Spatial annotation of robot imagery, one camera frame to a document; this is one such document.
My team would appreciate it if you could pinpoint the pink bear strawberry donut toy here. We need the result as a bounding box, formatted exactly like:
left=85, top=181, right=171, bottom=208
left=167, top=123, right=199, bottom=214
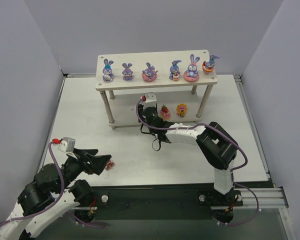
left=159, top=104, right=171, bottom=120

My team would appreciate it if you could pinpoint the pink bear sunflower toy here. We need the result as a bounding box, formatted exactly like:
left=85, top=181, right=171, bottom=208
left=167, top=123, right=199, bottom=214
left=176, top=103, right=188, bottom=118

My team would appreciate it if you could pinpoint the purple bunny sitting toy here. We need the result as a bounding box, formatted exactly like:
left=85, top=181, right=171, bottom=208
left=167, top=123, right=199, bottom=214
left=122, top=63, right=134, bottom=81

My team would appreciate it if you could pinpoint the small purple bunny with strawberry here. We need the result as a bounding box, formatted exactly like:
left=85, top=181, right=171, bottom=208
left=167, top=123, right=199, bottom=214
left=169, top=59, right=182, bottom=82

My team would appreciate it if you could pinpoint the purple bunny blue bow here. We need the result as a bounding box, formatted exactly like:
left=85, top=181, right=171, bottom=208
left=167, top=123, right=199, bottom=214
left=102, top=58, right=114, bottom=82

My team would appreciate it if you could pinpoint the purple bunny red base toy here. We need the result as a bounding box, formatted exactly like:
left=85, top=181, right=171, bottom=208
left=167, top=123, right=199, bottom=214
left=202, top=54, right=220, bottom=75

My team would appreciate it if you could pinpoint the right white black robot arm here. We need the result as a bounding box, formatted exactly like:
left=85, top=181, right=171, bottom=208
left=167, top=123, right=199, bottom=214
left=136, top=103, right=238, bottom=195

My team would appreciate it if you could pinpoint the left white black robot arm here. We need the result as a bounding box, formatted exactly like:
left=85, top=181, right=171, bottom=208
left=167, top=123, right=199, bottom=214
left=0, top=149, right=112, bottom=240

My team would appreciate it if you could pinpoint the white wooden two-tier shelf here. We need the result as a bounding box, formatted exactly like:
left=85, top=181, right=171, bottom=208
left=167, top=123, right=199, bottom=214
left=95, top=49, right=218, bottom=130

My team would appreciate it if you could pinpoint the pink strawberry cake toy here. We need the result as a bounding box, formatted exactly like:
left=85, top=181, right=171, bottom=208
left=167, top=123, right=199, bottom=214
left=105, top=159, right=115, bottom=171

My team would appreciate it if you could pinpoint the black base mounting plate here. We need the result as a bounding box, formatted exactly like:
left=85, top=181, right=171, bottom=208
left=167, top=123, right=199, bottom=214
left=62, top=186, right=243, bottom=221

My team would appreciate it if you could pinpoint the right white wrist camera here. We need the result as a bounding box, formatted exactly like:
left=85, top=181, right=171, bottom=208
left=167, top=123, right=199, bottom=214
left=141, top=92, right=157, bottom=109

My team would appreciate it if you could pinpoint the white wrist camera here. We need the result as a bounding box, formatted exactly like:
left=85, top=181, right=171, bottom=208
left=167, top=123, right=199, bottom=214
left=52, top=137, right=76, bottom=153
left=141, top=92, right=157, bottom=109

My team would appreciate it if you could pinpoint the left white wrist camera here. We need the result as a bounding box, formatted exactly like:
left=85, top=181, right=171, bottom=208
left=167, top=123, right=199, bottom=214
left=52, top=137, right=76, bottom=153

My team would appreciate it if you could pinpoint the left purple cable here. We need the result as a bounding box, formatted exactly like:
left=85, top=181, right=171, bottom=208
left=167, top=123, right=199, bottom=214
left=0, top=141, right=66, bottom=228

